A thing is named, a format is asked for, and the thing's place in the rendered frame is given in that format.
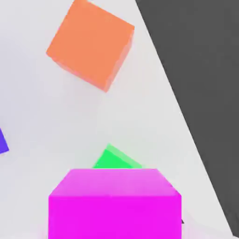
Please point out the small magenta cube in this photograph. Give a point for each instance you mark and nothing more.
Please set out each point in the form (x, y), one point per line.
(113, 214)

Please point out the small green cube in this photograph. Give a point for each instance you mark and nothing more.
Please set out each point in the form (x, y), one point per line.
(113, 160)

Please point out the small blue cube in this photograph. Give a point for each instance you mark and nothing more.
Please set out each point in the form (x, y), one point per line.
(2, 143)

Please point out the large orange box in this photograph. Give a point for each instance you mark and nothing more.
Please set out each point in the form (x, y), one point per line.
(91, 44)

